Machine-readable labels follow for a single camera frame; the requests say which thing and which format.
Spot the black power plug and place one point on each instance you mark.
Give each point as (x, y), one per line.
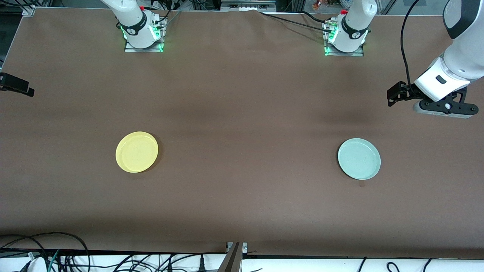
(202, 264)

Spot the white ledge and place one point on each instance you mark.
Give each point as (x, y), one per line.
(302, 266)

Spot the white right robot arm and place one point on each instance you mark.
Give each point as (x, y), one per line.
(132, 15)

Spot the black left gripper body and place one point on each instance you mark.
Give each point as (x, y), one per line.
(409, 91)

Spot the pale green round plate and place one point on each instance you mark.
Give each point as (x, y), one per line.
(359, 158)

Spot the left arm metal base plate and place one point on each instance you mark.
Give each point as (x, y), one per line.
(344, 53)

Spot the orange object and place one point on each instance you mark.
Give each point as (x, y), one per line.
(319, 4)

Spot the yellow round plate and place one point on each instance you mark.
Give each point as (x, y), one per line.
(137, 152)

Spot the grey metal box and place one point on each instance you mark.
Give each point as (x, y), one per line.
(247, 4)

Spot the aluminium corner bracket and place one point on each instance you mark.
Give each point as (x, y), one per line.
(29, 10)

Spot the brown table cover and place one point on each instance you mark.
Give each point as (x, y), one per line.
(242, 196)

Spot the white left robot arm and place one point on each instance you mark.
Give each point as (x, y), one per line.
(461, 56)

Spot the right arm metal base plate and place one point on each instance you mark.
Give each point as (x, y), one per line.
(143, 50)

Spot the aluminium profile beam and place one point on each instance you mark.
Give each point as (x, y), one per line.
(231, 260)

